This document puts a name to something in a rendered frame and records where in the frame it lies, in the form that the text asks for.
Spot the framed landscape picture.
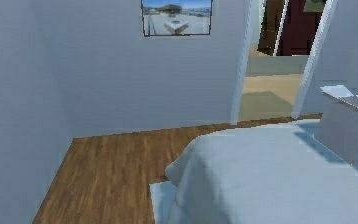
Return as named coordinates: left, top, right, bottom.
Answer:
left=140, top=0, right=214, bottom=38

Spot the white bed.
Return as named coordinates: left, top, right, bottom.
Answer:
left=149, top=118, right=358, bottom=224

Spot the dark brown cupboard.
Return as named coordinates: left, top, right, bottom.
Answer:
left=257, top=0, right=286, bottom=56

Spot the dark red door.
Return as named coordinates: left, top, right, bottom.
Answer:
left=276, top=0, right=324, bottom=57

